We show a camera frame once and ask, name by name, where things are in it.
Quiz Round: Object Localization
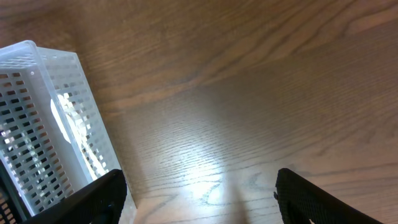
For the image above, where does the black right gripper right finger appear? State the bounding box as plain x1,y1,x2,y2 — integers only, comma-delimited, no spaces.
274,168,381,224

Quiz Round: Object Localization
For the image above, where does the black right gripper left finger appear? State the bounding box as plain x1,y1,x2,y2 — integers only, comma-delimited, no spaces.
25,169,127,224

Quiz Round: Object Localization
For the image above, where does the clear plastic basket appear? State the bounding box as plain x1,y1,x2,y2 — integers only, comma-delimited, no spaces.
1,40,120,222

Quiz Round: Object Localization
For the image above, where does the dark green plastic basket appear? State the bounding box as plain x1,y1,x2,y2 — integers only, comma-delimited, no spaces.
1,163,23,224

